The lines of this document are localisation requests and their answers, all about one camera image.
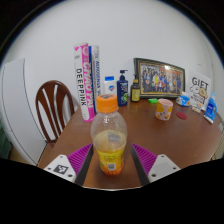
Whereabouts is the dark pump bottle yellow label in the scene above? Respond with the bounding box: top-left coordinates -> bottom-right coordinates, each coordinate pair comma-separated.
130,74 -> 142,103

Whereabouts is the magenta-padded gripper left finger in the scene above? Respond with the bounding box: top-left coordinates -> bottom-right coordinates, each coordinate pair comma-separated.
43,143 -> 94,187

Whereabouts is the pink shuttlecock tube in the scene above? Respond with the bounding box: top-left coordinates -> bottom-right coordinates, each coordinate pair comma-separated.
73,43 -> 97,123

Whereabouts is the dark blue pump bottle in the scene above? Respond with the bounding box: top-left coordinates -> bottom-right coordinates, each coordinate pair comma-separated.
116,69 -> 130,107

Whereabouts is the white paper gift bag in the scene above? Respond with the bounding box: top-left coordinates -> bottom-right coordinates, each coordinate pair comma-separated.
188,64 -> 213,109

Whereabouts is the white door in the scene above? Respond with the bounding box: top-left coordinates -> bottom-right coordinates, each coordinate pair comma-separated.
0,58 -> 46,166

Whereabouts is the white remote control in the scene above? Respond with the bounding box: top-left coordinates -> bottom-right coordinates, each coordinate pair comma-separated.
203,113 -> 215,125

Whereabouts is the white radiator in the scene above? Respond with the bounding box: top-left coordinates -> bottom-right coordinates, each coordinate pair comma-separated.
213,133 -> 224,161

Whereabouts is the orange juice bottle orange cap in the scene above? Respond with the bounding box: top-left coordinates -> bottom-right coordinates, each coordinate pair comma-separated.
90,93 -> 128,177

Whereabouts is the framed group photo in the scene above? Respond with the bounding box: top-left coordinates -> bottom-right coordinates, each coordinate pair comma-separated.
133,57 -> 186,100

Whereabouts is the dark wooden chair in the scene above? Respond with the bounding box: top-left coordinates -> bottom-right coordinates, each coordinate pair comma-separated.
35,79 -> 76,144

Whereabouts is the white bottle with blue cap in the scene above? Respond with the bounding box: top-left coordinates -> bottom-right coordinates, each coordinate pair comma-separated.
102,75 -> 118,98

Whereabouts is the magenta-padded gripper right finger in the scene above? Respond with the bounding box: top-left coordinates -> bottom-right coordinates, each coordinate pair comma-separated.
130,143 -> 181,187

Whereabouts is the pink mug with orange prints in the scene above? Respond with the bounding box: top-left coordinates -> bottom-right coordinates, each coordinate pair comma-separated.
154,98 -> 174,121

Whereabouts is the flat round red coaster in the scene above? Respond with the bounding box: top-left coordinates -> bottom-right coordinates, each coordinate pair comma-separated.
175,111 -> 188,121

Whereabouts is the small brown patterned box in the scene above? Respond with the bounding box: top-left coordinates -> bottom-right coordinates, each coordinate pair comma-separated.
190,104 -> 203,114

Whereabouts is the blue detergent bottle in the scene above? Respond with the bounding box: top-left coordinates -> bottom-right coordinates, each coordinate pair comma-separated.
203,92 -> 218,122

